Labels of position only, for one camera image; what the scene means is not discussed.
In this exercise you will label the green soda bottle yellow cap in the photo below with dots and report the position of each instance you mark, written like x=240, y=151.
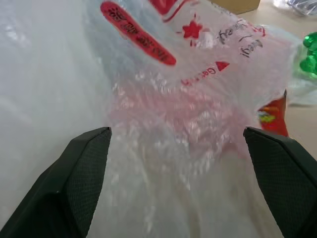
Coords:
x=309, y=62

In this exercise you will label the red snack packet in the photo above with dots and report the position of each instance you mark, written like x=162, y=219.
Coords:
x=272, y=119

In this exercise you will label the brown paper bag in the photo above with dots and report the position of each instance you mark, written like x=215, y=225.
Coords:
x=237, y=6

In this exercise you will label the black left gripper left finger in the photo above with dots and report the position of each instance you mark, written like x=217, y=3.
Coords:
x=62, y=188

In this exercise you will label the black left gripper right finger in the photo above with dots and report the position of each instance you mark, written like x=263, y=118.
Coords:
x=284, y=178

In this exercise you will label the clear plastic bag metal parts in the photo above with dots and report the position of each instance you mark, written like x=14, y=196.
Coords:
x=297, y=6

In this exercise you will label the white plastic bag red print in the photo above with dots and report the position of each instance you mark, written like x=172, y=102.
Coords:
x=173, y=111

